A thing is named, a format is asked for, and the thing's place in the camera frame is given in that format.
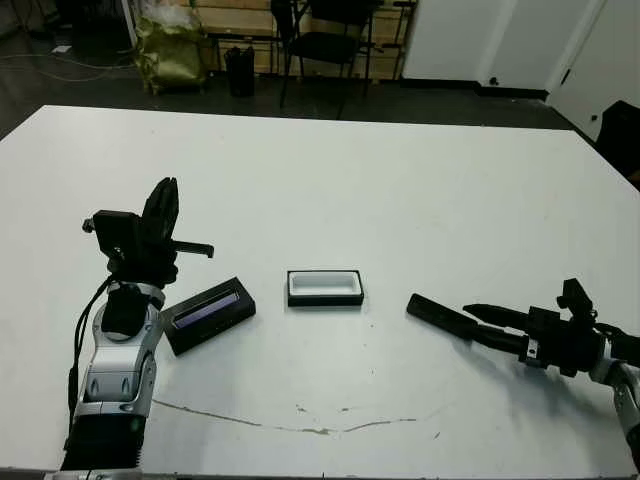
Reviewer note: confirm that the white paper sheet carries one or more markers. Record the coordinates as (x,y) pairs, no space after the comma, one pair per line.
(62,49)

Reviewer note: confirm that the clear plastic bag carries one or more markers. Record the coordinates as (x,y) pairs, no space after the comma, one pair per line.
(170,12)

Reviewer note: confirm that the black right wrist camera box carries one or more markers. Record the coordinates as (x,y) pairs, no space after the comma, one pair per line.
(575,300)

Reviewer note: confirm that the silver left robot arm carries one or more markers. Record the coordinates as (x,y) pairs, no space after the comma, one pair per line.
(115,370)

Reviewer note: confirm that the black padded chair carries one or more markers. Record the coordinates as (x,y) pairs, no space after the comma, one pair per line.
(622,140)

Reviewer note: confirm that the small black bin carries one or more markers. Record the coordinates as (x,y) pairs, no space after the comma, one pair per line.
(241,75)

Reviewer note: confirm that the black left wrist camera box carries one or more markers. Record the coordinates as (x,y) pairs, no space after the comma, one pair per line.
(117,232)

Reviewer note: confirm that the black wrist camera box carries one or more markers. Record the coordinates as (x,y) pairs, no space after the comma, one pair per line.
(575,300)
(117,232)

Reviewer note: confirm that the black door stopper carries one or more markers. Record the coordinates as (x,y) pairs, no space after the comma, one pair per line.
(494,80)

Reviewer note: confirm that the black mesh office chair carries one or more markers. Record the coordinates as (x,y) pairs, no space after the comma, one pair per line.
(325,42)

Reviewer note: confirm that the black box with white insert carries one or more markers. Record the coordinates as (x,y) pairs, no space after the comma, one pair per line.
(325,301)

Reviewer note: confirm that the black box lid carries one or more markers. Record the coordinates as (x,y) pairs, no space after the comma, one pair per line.
(215,325)

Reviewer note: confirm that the stacked wooden crates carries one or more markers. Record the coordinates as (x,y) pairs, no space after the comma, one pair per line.
(235,20)

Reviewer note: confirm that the yellow-green sack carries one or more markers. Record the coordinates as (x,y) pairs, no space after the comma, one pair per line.
(170,60)

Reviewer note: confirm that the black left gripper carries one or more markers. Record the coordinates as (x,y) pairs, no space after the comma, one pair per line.
(150,265)

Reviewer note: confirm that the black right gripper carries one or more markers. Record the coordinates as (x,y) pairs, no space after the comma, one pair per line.
(560,345)

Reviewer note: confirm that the white door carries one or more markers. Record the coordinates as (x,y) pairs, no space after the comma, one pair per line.
(610,50)

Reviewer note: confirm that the black folding chair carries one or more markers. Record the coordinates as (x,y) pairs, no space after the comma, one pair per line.
(281,20)

